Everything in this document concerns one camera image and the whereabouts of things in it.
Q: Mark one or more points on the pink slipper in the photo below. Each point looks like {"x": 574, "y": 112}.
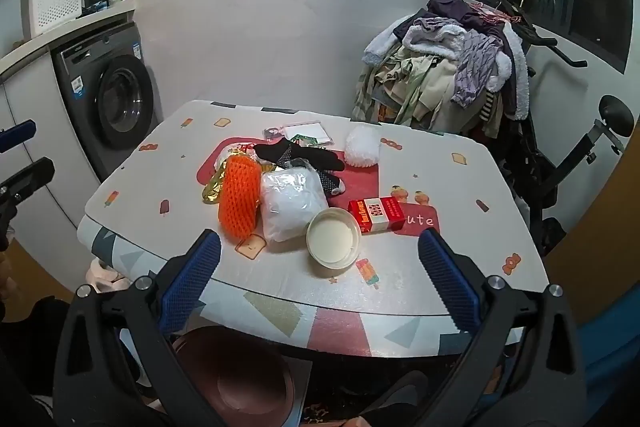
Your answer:
{"x": 102, "y": 274}

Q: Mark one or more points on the red cigarette box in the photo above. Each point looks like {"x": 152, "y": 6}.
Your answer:
{"x": 377, "y": 214}

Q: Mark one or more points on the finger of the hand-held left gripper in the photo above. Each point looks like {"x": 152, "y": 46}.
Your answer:
{"x": 30, "y": 177}
{"x": 17, "y": 134}

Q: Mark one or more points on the white crumpled snack wrapper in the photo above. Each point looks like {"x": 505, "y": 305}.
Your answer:
{"x": 235, "y": 153}

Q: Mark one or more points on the pink photo card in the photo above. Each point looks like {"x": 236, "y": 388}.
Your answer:
{"x": 273, "y": 133}

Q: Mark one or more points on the grey front-load washing machine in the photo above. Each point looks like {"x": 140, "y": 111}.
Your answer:
{"x": 115, "y": 102}

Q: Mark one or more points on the black patterned sock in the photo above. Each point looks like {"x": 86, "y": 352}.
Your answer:
{"x": 295, "y": 154}

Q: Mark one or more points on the white counter cabinet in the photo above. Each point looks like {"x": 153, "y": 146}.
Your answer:
{"x": 30, "y": 107}

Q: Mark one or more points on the person's black pants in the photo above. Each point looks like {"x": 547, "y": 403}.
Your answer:
{"x": 30, "y": 347}

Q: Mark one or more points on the black stool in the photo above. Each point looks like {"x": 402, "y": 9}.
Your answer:
{"x": 550, "y": 167}

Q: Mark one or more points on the green small packet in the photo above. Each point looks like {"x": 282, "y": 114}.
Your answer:
{"x": 305, "y": 140}

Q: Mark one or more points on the brown plastic basin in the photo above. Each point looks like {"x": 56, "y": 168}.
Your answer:
{"x": 235, "y": 372}

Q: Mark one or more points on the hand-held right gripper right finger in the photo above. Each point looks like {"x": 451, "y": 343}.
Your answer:
{"x": 450, "y": 282}

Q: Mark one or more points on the white round paper bowl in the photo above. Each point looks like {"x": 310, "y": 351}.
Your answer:
{"x": 331, "y": 237}

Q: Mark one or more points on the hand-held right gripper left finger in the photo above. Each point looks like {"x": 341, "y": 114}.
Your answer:
{"x": 192, "y": 279}

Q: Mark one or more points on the red bear placemat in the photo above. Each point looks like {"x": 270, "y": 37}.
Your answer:
{"x": 360, "y": 182}

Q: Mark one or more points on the pile of clothes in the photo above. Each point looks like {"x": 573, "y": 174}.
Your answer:
{"x": 435, "y": 72}

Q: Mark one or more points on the blue fabric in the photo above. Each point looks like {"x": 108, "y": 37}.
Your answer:
{"x": 610, "y": 367}

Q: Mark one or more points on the orange foam net sleeve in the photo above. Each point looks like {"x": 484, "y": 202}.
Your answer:
{"x": 240, "y": 197}

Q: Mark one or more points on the white plastic bag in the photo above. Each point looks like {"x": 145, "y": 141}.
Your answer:
{"x": 290, "y": 202}

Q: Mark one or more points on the gold foil wrapper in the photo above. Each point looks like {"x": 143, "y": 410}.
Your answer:
{"x": 214, "y": 189}

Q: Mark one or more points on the pink and white packet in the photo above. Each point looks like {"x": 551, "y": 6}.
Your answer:
{"x": 310, "y": 129}

